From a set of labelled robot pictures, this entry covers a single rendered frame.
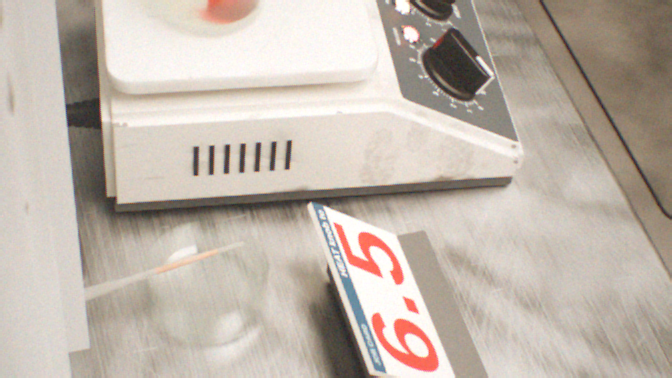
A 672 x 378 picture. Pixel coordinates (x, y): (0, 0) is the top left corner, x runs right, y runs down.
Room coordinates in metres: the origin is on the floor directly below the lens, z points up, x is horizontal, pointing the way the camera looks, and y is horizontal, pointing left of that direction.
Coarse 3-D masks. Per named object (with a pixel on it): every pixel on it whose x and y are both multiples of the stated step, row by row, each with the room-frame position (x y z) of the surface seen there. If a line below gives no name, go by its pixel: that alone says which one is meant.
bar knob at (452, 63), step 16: (448, 32) 0.46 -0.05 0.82; (432, 48) 0.46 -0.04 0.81; (448, 48) 0.46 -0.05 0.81; (464, 48) 0.45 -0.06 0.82; (432, 64) 0.45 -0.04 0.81; (448, 64) 0.45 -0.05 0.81; (464, 64) 0.45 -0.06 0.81; (480, 64) 0.45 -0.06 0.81; (448, 80) 0.44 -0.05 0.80; (464, 80) 0.44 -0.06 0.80; (480, 80) 0.44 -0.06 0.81; (464, 96) 0.44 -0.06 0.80
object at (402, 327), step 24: (336, 216) 0.37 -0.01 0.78; (360, 240) 0.36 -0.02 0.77; (384, 240) 0.38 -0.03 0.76; (360, 264) 0.35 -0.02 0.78; (384, 264) 0.36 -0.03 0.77; (360, 288) 0.33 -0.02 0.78; (384, 288) 0.34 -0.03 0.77; (408, 288) 0.35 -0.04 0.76; (384, 312) 0.33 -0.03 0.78; (408, 312) 0.34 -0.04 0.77; (384, 336) 0.31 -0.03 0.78; (408, 336) 0.32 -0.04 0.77; (384, 360) 0.30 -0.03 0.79; (408, 360) 0.30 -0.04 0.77; (432, 360) 0.31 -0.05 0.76
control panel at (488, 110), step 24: (384, 0) 0.48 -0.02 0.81; (408, 0) 0.49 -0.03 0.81; (456, 0) 0.52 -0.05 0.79; (384, 24) 0.46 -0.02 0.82; (408, 24) 0.47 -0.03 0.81; (432, 24) 0.49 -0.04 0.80; (456, 24) 0.50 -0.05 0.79; (408, 48) 0.46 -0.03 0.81; (480, 48) 0.49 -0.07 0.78; (408, 72) 0.44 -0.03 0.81; (408, 96) 0.42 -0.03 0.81; (432, 96) 0.43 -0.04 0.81; (480, 96) 0.45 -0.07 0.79; (480, 120) 0.43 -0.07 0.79; (504, 120) 0.44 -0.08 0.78
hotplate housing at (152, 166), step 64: (384, 64) 0.43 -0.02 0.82; (128, 128) 0.38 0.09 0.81; (192, 128) 0.38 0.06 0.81; (256, 128) 0.39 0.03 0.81; (320, 128) 0.40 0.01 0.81; (384, 128) 0.41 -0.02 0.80; (448, 128) 0.42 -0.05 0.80; (128, 192) 0.38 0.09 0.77; (192, 192) 0.38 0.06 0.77; (256, 192) 0.39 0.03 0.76; (320, 192) 0.40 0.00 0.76; (384, 192) 0.41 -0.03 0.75
